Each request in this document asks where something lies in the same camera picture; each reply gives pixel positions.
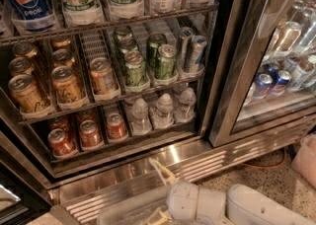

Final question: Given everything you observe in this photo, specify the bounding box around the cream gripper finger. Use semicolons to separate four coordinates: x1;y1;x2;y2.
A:
149;158;178;186
144;210;172;225

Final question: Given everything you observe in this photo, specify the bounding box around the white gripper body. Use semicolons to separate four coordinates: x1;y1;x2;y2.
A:
166;181;226;225

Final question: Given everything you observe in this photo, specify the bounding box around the red coke can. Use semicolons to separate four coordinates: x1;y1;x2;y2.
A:
76;109;97;123
79;120;101;148
48;116;70;131
106;112;126;141
47;128;75;156

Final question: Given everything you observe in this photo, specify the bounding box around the green can front left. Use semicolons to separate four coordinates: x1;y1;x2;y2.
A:
124;50;146;87

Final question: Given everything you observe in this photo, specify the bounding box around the green can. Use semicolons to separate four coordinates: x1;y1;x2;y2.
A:
118;37;138;57
155;44;177;80
124;50;146;87
146;33;167;68
114;26;133;42

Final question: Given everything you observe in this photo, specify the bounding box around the gold can column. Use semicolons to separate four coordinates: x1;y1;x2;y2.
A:
52;48;75;67
50;37;72;50
89;57;118;95
51;66;82;104

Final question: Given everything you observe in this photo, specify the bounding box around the green can front right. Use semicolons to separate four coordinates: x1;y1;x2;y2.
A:
155;44;177;80

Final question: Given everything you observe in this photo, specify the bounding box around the blue pepsi can left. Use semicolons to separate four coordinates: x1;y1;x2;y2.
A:
253;73;273;99

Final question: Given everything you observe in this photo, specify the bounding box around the blue pepsi can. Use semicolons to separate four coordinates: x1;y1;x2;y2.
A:
265;62;280;79
271;70;291;96
253;73;273;99

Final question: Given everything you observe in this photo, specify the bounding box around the slim silver blue can front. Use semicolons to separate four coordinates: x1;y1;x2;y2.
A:
184;36;207;73

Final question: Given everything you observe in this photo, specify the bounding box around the slim silver blue can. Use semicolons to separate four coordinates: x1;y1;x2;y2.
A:
177;27;195;66
184;36;207;73

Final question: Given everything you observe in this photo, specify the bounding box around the glass fridge door right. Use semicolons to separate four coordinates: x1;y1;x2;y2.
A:
208;0;316;147

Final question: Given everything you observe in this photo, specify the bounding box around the green can back right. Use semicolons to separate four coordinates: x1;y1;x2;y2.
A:
146;33;167;68

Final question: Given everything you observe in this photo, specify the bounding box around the green can middle left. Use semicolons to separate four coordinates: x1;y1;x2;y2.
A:
118;37;138;57

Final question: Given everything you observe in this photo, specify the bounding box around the slim silver blue can back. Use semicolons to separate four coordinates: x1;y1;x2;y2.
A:
177;27;195;66

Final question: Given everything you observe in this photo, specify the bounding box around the blue pepsi can back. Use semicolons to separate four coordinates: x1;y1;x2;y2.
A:
265;62;280;79

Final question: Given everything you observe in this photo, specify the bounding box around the green can back left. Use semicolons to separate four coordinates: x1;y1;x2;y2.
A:
114;26;133;42

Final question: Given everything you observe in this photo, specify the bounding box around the blue pepsi can right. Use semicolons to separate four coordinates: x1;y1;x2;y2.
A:
271;70;291;96

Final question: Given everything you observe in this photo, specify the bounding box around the gold can front left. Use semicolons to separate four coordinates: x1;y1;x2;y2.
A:
8;74;50;113

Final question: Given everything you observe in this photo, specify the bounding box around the gold can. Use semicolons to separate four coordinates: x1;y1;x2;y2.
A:
8;74;50;113
13;42;39;58
9;57;34;76

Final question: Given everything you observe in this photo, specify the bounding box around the gold can middle left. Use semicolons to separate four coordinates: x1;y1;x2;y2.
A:
9;57;34;76

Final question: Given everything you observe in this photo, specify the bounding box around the gold can back left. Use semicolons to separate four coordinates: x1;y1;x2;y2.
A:
13;42;39;58

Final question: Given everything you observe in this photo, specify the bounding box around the clear plastic bin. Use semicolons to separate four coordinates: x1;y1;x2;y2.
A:
97;187;184;225

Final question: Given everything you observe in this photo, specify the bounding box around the water bottle left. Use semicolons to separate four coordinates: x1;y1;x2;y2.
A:
130;98;152;135

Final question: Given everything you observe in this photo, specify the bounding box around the water bottle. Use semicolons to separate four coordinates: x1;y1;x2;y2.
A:
130;98;152;135
150;93;174;129
174;88;197;123

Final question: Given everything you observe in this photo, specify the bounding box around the water bottle middle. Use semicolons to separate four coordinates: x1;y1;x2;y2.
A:
150;93;174;129

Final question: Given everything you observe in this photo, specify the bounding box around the water bottle right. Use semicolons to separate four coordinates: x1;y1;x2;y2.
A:
174;88;197;123

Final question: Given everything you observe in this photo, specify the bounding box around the pink plastic container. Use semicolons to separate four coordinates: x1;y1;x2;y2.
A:
292;134;316;188

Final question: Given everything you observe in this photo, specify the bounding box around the orange cable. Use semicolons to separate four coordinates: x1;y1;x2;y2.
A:
240;147;286;171

